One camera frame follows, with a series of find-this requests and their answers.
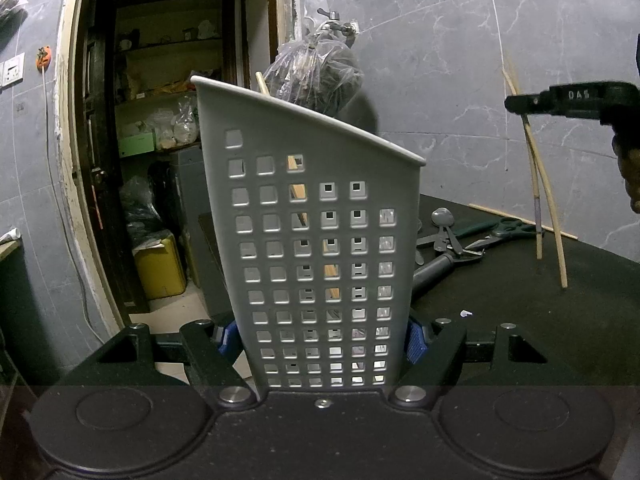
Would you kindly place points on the white door frame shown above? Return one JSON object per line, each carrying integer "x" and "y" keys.
{"x": 67, "y": 110}

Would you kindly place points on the yellow jerry can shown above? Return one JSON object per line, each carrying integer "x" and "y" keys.
{"x": 160, "y": 267}

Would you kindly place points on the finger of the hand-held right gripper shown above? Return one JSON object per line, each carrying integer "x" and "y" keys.
{"x": 575, "y": 97}

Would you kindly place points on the clear plastic bag on shelf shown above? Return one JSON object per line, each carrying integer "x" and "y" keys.
{"x": 175, "y": 125}

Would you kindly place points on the dark grey cabinet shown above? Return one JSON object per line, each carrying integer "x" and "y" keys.
{"x": 192, "y": 200}

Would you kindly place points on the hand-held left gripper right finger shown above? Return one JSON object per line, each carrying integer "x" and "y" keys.
{"x": 415, "y": 340}

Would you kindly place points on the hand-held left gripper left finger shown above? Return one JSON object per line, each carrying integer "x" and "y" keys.
{"x": 227, "y": 337}

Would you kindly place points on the clear hanging plastic bag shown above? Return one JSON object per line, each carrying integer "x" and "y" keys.
{"x": 311, "y": 0}

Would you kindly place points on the wooden storage shelves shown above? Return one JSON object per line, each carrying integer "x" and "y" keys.
{"x": 165, "y": 65}

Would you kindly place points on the white wall switch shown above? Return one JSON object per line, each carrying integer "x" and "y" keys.
{"x": 12, "y": 70}

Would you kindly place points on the plastic bag of dark contents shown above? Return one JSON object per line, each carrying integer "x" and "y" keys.
{"x": 330, "y": 80}

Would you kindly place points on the wooden bench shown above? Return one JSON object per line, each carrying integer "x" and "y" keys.
{"x": 7, "y": 250}

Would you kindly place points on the white tube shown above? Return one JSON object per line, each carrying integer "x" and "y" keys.
{"x": 9, "y": 235}

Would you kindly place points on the grey perforated utensil basket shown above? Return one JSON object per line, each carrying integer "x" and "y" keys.
{"x": 270, "y": 260}

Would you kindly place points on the dark wooden door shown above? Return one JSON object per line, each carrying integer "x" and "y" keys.
{"x": 95, "y": 110}

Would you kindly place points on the dark hanging bag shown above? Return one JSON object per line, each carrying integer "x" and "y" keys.
{"x": 10, "y": 5}

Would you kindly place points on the orange hanging gadget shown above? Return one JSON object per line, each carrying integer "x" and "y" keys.
{"x": 44, "y": 56}

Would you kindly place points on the green box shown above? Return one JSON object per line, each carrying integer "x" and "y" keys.
{"x": 136, "y": 145}

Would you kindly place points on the person's right hand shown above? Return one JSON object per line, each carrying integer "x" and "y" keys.
{"x": 631, "y": 170}

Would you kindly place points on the metal wall tap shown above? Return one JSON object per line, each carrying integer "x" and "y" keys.
{"x": 340, "y": 25}

